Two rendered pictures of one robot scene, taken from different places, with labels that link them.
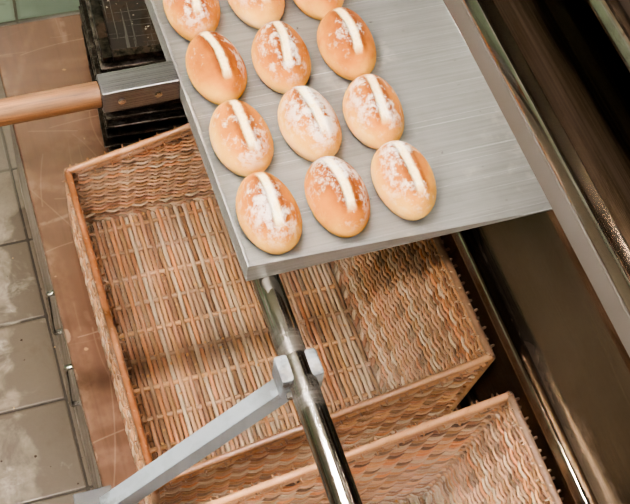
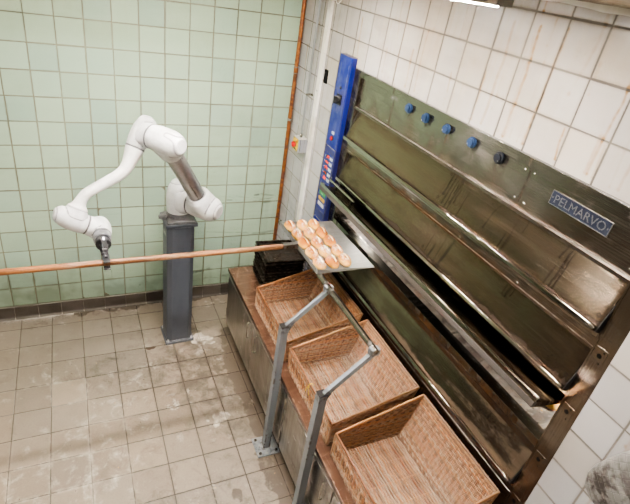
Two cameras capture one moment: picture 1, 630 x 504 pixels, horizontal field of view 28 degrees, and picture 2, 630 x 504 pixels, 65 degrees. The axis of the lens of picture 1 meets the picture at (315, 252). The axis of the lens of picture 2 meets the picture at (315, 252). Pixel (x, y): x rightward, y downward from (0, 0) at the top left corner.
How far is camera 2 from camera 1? 1.52 m
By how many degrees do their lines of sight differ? 25
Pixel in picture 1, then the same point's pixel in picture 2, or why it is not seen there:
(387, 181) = (342, 259)
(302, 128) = (324, 250)
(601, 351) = (386, 297)
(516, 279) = (366, 292)
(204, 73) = (303, 242)
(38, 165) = (244, 294)
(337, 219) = (333, 263)
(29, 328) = (228, 355)
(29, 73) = (239, 276)
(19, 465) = (228, 386)
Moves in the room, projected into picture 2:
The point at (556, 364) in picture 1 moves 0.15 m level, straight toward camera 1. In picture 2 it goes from (377, 305) to (369, 319)
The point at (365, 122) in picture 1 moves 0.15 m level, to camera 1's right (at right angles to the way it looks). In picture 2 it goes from (336, 251) to (362, 254)
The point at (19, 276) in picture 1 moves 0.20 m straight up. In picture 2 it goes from (224, 343) to (225, 322)
